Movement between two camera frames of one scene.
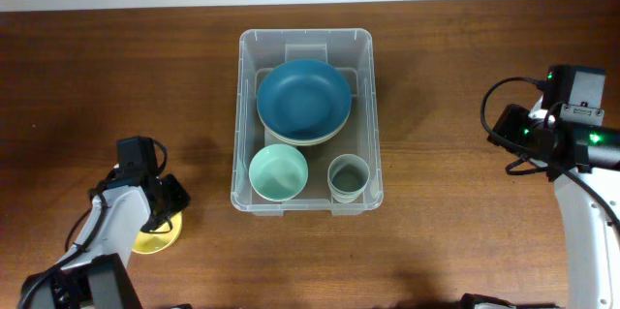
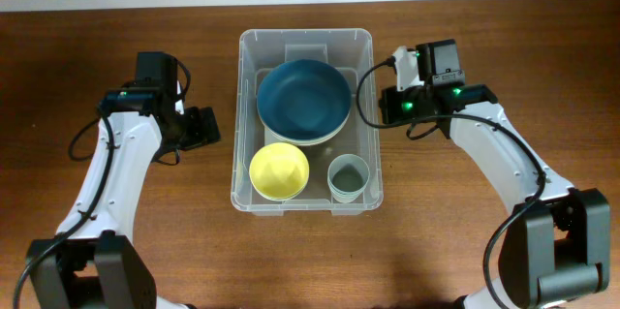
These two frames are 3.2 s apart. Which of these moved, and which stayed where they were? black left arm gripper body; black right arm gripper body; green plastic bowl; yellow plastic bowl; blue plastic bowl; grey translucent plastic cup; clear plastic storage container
Moved: yellow plastic bowl; black left arm gripper body; black right arm gripper body
Stayed: blue plastic bowl; grey translucent plastic cup; clear plastic storage container; green plastic bowl
